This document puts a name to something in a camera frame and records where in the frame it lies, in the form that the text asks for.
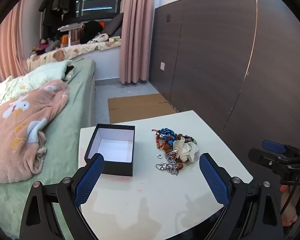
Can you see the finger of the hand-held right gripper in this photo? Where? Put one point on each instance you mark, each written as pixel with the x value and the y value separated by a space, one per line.
pixel 261 157
pixel 272 146

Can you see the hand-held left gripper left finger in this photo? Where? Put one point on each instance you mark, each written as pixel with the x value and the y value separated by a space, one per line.
pixel 90 177

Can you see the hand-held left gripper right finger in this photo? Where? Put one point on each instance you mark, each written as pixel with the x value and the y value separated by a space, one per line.
pixel 212 177

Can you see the white fabric flower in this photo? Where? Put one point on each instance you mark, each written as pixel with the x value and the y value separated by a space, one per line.
pixel 186 152

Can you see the black box with white inside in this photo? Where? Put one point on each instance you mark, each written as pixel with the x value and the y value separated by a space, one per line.
pixel 115 145

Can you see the person's right hand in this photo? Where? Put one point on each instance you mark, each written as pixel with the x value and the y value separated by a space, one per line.
pixel 288 208

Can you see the bed with green sheet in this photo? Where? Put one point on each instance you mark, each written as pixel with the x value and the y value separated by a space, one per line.
pixel 72 110

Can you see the flat brown cardboard sheet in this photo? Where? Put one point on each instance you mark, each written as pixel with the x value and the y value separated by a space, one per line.
pixel 135 107

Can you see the pink floral blanket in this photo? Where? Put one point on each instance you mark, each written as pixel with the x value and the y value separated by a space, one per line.
pixel 15 140

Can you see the floral window seat cushion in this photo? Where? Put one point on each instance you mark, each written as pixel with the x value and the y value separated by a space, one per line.
pixel 72 51

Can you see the plush toy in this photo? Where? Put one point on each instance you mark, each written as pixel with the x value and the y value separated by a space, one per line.
pixel 46 45

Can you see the tissue box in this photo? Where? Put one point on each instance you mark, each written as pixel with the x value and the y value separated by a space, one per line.
pixel 114 39

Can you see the black bag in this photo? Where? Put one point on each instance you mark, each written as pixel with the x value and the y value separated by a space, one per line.
pixel 91 31

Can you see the white rack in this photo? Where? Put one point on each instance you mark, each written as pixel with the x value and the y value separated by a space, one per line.
pixel 70 30

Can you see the grey pillow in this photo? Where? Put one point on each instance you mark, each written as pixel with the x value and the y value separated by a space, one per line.
pixel 113 25

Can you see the pink curtain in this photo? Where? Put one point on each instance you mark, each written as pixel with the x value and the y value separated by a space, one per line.
pixel 10 45
pixel 136 30

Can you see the dark framed window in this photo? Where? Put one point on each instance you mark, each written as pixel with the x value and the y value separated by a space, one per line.
pixel 97 0

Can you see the hanging dark clothes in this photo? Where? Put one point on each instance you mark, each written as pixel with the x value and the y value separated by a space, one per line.
pixel 55 2

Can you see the dark wood wall panel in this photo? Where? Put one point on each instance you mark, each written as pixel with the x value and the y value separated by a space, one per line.
pixel 215 55

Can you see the white wall socket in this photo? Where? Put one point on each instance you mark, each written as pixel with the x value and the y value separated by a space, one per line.
pixel 162 66

